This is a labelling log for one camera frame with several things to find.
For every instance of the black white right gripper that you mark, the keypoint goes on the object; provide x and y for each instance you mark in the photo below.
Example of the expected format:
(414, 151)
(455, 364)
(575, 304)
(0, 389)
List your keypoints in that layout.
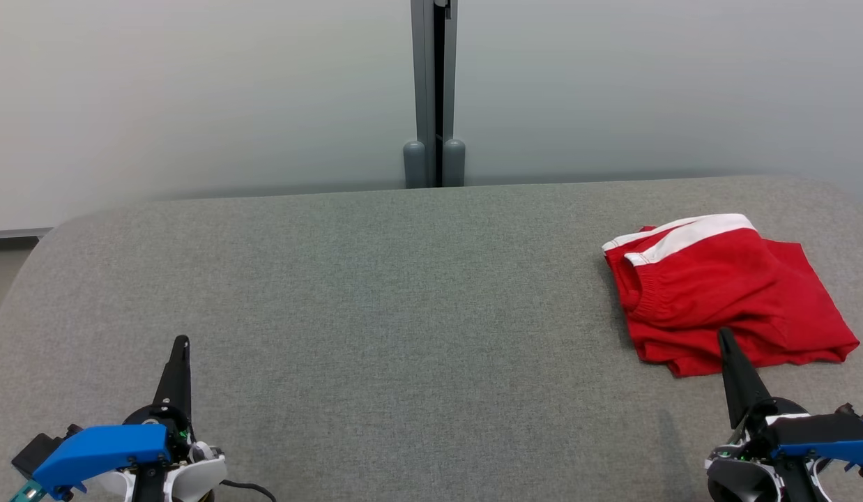
(742, 474)

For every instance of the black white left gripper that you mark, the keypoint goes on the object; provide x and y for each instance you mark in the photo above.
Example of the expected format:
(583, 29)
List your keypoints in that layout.
(187, 474)

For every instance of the red basketball shorts white trim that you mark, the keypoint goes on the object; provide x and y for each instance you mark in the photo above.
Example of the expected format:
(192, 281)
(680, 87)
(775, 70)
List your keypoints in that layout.
(696, 279)

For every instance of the red basketball jersey number 23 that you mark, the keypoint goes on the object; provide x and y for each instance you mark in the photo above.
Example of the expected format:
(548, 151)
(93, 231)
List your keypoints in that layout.
(790, 254)

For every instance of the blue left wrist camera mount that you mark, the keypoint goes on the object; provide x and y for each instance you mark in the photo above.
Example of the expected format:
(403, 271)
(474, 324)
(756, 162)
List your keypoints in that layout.
(104, 450)

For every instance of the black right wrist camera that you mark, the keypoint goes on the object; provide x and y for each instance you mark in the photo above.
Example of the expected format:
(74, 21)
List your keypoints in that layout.
(846, 410)

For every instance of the grey cylindrical post cap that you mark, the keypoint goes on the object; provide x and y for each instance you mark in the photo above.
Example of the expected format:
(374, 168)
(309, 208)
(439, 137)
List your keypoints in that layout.
(454, 166)
(415, 167)

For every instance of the grey partition post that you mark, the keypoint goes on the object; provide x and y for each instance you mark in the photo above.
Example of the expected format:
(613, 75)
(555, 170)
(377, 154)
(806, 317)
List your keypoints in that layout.
(423, 70)

